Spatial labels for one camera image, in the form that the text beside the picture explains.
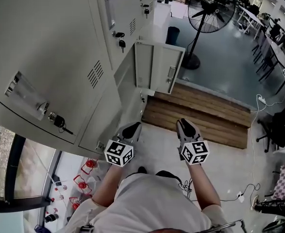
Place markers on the person's right forearm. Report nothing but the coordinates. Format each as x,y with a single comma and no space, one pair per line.
204,188

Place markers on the grey metal locker cabinet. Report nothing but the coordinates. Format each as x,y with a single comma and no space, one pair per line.
47,45

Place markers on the large white cabinet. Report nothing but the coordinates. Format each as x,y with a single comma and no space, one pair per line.
122,13

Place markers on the person's white shirt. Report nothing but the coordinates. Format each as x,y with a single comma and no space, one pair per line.
147,203

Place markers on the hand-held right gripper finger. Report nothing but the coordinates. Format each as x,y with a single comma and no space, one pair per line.
190,131
180,133

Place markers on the metal tube frame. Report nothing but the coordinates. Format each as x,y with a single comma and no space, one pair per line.
229,224

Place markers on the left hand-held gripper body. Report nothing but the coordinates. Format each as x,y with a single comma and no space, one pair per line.
119,153

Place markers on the white floor board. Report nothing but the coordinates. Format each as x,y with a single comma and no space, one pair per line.
178,10

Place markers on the small bottle with red cap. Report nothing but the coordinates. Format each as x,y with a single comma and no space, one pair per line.
52,210
62,188
58,197

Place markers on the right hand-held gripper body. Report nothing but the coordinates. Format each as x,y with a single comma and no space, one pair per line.
195,153

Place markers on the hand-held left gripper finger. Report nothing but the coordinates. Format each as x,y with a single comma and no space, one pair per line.
138,133
130,131

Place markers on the white power strip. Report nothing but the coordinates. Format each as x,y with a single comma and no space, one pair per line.
261,99

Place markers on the grey locker door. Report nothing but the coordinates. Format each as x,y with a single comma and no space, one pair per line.
156,67

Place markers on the black bottle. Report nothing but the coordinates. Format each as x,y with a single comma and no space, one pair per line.
51,218

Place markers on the person's left forearm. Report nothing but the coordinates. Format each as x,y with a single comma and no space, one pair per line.
107,186

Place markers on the person's black shoe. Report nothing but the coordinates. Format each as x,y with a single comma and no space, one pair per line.
167,175
142,170

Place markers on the wooden steps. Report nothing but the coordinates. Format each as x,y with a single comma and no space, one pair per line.
205,115

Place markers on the black pedestal fan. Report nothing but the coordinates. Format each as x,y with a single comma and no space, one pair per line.
190,61

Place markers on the black patterned bag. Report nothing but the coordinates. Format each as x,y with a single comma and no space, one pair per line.
275,206

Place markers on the person's left black shoe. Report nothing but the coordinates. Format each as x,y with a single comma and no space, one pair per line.
142,170

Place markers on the dark blue bin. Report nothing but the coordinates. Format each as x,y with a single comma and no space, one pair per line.
172,35

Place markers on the row of black chairs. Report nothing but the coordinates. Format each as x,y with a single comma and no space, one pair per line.
263,59

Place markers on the person's right black shoe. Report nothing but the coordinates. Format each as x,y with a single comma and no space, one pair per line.
167,175

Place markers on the black window frame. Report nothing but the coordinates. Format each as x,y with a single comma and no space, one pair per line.
13,169

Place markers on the white long table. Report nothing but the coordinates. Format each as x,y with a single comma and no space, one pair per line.
250,18
278,57

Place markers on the white floor adapter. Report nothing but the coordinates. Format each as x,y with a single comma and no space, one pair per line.
240,196

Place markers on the black office chair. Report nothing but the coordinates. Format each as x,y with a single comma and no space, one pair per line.
284,127

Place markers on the black key bunch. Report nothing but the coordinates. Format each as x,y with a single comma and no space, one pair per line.
142,98
59,121
145,10
120,36

